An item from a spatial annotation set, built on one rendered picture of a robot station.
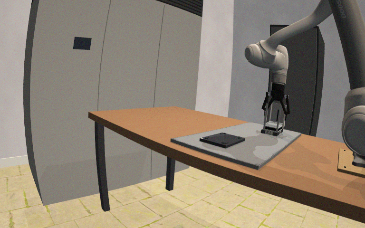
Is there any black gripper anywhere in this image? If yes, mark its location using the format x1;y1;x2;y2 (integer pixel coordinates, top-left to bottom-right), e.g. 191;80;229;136
262;83;290;127

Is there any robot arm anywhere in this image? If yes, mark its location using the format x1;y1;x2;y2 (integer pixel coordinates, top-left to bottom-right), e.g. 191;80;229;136
245;0;365;168

